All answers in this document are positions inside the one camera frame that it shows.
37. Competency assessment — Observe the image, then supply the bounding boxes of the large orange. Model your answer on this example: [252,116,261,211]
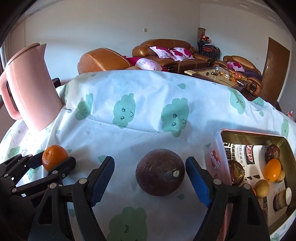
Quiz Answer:
[42,145,69,172]

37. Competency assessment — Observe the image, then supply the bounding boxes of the printed paper tray liner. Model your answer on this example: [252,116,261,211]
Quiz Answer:
[224,143,288,226]

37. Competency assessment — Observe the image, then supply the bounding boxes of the pink electric kettle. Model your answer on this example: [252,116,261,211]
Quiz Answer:
[1,43,63,131]

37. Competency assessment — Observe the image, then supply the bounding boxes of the white magenta floral pillow left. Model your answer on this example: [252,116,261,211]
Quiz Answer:
[150,46,174,59]

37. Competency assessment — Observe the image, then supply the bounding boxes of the white cloud-print tablecloth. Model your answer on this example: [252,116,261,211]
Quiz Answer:
[1,70,295,240]

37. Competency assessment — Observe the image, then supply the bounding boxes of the yellow-brown longan fruit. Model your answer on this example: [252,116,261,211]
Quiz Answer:
[254,179,269,198]

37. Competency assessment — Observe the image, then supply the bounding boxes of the dark brown mangosteen fruit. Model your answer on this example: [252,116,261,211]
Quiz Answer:
[265,144,280,163]

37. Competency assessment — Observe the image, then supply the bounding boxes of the dark brown passion fruit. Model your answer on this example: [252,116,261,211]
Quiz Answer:
[228,160,245,186]

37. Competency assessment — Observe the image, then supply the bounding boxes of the brown leather armchair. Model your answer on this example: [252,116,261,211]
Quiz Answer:
[77,48,170,75]
[213,55,262,96]

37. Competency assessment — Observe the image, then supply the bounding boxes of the large purple round fruit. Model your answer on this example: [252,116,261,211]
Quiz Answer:
[135,149,185,196]

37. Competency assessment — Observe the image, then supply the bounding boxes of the white magenta floral pillow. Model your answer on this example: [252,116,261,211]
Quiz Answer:
[150,46,174,59]
[170,47,194,62]

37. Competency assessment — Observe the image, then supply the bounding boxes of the orange tangerine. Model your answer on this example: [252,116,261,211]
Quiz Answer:
[263,159,281,183]

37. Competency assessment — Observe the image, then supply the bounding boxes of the pink metal tray box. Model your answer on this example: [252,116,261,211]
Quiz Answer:
[205,129,295,240]

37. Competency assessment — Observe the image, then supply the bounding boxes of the wooden coffee table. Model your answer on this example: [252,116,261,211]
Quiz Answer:
[184,67,247,92]

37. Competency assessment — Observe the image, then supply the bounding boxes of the brown leather armchair far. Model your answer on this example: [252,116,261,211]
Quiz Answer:
[213,55,262,96]

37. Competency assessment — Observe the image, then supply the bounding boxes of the long brown leather sofa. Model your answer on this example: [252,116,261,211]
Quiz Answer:
[132,39,213,74]

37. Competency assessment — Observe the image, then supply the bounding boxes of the magenta pillow on far armchair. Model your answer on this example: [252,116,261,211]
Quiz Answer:
[227,61,245,72]

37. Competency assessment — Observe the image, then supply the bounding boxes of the yellow-brown round fruit in tray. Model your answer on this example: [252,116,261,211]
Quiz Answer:
[275,169,285,183]

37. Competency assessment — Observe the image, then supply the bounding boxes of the pink floral cushion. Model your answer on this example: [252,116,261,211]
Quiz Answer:
[135,58,162,71]

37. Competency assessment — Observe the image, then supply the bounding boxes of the stacked black chairs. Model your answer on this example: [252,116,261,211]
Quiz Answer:
[198,40,221,61]

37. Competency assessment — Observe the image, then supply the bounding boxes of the brown leather armchair near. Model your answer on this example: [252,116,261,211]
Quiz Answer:
[77,48,170,75]

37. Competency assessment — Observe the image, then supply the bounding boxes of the white magenta floral pillow right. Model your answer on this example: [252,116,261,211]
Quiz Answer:
[170,47,194,62]

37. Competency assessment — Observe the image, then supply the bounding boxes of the brown wooden door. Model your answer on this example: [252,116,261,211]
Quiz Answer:
[261,37,290,102]

